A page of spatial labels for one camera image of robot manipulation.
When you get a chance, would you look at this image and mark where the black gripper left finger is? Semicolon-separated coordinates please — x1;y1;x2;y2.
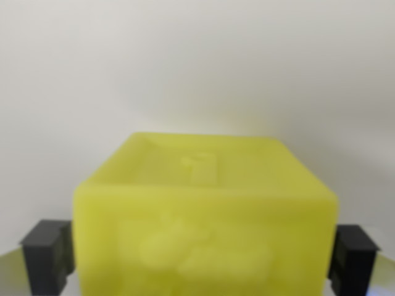
0;218;76;296

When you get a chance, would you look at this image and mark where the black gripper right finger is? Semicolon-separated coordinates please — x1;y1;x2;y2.
327;224;395;296

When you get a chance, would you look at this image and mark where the yellow cube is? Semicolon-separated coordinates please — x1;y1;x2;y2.
72;131;339;296

